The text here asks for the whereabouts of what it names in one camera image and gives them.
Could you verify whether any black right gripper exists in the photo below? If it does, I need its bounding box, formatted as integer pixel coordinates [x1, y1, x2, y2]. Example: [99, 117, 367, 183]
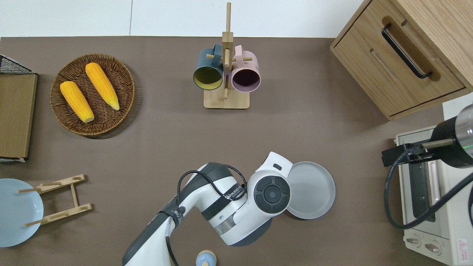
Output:
[406, 143, 425, 164]

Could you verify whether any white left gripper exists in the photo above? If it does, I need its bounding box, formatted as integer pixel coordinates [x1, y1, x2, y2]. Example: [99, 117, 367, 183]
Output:
[254, 151, 293, 178]

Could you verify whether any gray ceramic plate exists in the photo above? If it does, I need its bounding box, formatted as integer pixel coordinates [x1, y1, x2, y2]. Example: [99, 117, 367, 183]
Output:
[286, 161, 336, 220]

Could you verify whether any light blue plate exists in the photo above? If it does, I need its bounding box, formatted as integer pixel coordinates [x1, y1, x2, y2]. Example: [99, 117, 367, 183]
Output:
[0, 178, 44, 248]

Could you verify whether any wooden mug tree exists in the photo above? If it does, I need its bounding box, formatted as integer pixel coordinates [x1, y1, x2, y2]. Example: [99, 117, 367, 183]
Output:
[204, 2, 253, 110]

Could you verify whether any cream toaster oven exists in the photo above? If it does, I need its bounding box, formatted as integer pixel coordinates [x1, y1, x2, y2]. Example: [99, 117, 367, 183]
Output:
[395, 126, 473, 266]

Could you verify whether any wooden drawer cabinet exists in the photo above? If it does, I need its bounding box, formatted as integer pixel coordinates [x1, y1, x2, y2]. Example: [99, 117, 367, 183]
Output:
[330, 0, 473, 121]

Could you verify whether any pink mug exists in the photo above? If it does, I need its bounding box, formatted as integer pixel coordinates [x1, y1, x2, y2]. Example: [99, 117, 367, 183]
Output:
[231, 45, 261, 93]

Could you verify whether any teal mug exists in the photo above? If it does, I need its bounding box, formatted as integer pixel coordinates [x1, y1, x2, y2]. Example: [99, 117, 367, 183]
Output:
[193, 44, 224, 91]

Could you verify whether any blue call bell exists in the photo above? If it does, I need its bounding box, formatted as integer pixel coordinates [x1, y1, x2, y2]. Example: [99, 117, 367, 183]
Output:
[196, 250, 217, 266]

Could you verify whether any round brown wicker basket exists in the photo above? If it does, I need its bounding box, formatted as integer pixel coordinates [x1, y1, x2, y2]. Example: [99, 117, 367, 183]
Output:
[50, 54, 136, 136]

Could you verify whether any yellow corn cob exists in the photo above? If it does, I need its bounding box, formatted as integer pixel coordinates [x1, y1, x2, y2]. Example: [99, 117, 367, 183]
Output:
[85, 63, 120, 111]
[60, 81, 95, 123]

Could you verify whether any wooden dish rack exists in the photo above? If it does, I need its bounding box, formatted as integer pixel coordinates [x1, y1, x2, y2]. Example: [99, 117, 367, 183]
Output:
[17, 174, 93, 227]

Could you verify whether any wooden board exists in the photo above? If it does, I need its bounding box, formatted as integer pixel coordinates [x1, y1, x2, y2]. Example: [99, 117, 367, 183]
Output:
[0, 73, 38, 159]

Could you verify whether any black camera cable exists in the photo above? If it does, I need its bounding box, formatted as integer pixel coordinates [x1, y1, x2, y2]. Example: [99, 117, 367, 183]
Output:
[384, 148, 473, 230]

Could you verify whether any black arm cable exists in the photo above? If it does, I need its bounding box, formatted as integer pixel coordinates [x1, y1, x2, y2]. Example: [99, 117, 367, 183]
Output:
[165, 164, 247, 266]

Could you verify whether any black cabinet handle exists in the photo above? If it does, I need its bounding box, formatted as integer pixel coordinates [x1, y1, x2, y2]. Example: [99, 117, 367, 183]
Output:
[382, 23, 433, 79]

